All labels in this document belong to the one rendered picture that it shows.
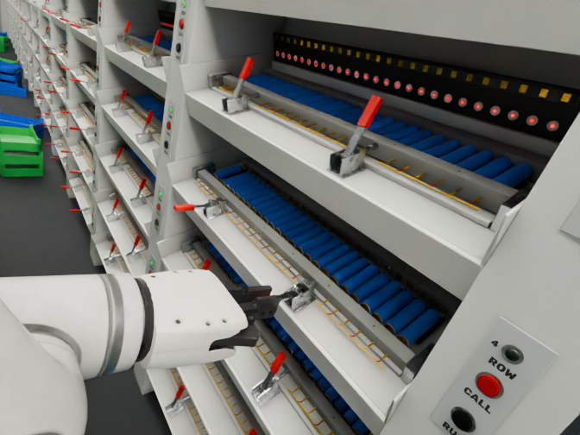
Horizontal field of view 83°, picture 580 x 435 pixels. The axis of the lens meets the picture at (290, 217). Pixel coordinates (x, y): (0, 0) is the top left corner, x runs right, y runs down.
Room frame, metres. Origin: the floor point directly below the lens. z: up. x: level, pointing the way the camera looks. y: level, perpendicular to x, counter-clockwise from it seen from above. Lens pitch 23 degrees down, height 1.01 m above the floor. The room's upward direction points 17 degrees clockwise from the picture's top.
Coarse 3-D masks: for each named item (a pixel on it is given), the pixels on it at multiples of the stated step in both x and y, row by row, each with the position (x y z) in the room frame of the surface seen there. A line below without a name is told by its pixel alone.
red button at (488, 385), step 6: (480, 378) 0.21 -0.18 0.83; (486, 378) 0.20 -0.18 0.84; (492, 378) 0.20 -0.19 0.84; (480, 384) 0.21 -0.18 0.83; (486, 384) 0.20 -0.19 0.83; (492, 384) 0.20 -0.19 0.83; (498, 384) 0.20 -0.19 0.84; (486, 390) 0.20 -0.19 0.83; (492, 390) 0.20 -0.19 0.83; (498, 390) 0.20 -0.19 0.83; (492, 396) 0.20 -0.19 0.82
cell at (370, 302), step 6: (390, 282) 0.41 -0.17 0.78; (396, 282) 0.41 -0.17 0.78; (384, 288) 0.40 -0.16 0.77; (390, 288) 0.40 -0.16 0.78; (396, 288) 0.40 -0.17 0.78; (372, 294) 0.39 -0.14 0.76; (378, 294) 0.38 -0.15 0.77; (384, 294) 0.39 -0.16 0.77; (390, 294) 0.39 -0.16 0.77; (366, 300) 0.37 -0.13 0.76; (372, 300) 0.37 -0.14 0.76; (378, 300) 0.38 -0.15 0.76; (384, 300) 0.38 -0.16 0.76; (372, 306) 0.37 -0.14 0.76; (378, 306) 0.37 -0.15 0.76
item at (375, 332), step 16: (208, 176) 0.66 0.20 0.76; (224, 192) 0.60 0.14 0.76; (240, 208) 0.55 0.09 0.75; (256, 224) 0.51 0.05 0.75; (272, 240) 0.47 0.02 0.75; (288, 256) 0.44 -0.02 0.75; (304, 256) 0.44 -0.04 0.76; (304, 272) 0.42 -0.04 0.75; (320, 272) 0.41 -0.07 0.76; (320, 288) 0.39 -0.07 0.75; (336, 288) 0.38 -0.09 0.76; (320, 304) 0.37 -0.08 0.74; (336, 304) 0.37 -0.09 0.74; (352, 304) 0.36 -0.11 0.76; (352, 320) 0.35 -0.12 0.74; (368, 320) 0.34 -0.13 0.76; (352, 336) 0.33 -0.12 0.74; (368, 336) 0.33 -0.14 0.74; (384, 336) 0.32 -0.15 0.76; (384, 352) 0.31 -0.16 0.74; (400, 352) 0.30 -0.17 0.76; (400, 368) 0.29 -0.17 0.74
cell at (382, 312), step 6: (402, 294) 0.39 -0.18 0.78; (408, 294) 0.39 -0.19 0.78; (390, 300) 0.38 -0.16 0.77; (396, 300) 0.38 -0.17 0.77; (402, 300) 0.38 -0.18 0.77; (408, 300) 0.38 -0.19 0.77; (384, 306) 0.37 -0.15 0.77; (390, 306) 0.37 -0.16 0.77; (396, 306) 0.37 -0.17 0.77; (402, 306) 0.37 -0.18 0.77; (378, 312) 0.35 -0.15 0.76; (384, 312) 0.36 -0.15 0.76; (390, 312) 0.36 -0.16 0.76; (396, 312) 0.37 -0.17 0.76; (384, 318) 0.35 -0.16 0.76
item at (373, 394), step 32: (192, 160) 0.69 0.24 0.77; (224, 160) 0.75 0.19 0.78; (192, 192) 0.64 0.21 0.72; (224, 224) 0.54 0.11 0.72; (320, 224) 0.56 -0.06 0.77; (224, 256) 0.50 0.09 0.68; (256, 256) 0.46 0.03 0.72; (288, 288) 0.40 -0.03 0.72; (288, 320) 0.36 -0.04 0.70; (320, 320) 0.35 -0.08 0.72; (448, 320) 0.37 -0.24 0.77; (320, 352) 0.31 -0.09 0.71; (352, 352) 0.31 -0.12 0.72; (416, 352) 0.32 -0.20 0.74; (352, 384) 0.28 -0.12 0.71; (384, 384) 0.28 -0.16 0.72; (384, 416) 0.25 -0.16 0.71
